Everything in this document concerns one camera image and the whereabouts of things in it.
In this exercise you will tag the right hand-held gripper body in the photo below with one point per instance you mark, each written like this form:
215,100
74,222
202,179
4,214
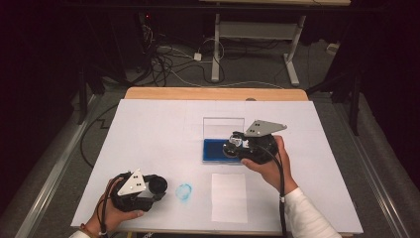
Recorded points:
261,145

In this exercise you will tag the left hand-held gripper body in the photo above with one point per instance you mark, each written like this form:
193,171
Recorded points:
132,185

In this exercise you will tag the blue ink pad box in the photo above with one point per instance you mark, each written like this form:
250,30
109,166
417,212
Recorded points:
213,150

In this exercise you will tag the person's right hand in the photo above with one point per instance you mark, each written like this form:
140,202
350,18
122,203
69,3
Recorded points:
274,175

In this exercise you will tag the person's left hand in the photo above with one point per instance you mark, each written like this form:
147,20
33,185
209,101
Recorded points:
114,216

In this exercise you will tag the large white board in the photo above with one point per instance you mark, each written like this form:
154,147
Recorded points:
158,139

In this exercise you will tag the white paper sheet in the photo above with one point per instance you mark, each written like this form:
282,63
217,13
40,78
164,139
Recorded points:
229,198

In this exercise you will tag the wooden table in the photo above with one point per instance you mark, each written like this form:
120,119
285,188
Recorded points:
198,93

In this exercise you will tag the white power adapter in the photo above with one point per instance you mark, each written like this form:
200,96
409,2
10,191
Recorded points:
197,56

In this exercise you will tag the small white box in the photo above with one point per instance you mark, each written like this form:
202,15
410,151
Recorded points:
332,48

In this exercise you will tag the aluminium floor rail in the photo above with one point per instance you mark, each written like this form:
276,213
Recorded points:
52,178
373,172

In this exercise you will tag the white metal desk frame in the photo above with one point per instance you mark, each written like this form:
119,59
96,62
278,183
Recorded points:
216,49

